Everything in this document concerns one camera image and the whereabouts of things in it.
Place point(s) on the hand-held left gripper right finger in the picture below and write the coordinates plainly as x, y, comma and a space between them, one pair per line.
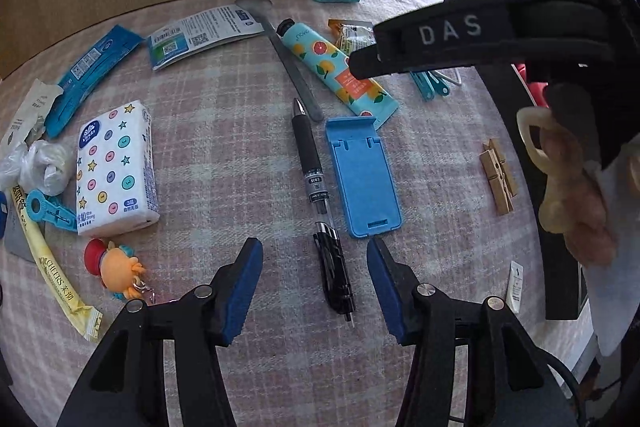
385, 287

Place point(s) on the white barcode label packet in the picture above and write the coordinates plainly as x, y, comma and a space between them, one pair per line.
205, 34

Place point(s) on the light blue clip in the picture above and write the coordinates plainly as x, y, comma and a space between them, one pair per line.
50, 207

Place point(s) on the teal hand cream tube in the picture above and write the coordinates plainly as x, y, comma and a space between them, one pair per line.
335, 72

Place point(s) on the blue plastic packet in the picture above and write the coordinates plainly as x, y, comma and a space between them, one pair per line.
85, 72

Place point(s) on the white torn paper packet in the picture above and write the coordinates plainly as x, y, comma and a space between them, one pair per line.
30, 107

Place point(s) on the person's right forearm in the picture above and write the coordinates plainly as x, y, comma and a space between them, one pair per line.
615, 297

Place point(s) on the small yellow snack packet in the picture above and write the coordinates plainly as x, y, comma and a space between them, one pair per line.
352, 34

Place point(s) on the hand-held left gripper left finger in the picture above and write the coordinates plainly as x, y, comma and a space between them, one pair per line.
245, 292

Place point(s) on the star print tissue pack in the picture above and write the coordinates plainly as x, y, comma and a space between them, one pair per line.
115, 167

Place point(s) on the grey foil packet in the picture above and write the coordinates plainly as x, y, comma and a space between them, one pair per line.
20, 242

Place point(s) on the pink plaid cloth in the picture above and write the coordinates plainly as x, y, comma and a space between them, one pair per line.
225, 147

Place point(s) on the person's right hand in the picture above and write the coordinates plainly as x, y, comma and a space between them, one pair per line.
575, 197

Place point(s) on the long yellow paper packet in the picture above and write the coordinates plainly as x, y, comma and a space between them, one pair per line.
50, 267

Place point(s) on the red cloth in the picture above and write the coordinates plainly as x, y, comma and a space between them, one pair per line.
535, 92

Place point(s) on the crumpled clear plastic bag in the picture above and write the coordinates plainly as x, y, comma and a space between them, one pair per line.
45, 167

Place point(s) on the wooden clothespin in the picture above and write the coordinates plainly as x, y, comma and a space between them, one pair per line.
497, 187
505, 167

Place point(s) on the metal spoon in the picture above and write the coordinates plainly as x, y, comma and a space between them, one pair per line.
295, 72

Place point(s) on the white paper tag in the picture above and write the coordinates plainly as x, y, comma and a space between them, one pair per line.
515, 287

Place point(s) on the glossy black pen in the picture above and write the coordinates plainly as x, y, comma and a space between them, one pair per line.
335, 272

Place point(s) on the black rubber grip pen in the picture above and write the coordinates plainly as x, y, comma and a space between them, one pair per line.
307, 147

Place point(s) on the blue phone stand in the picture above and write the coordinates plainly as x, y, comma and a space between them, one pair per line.
362, 177

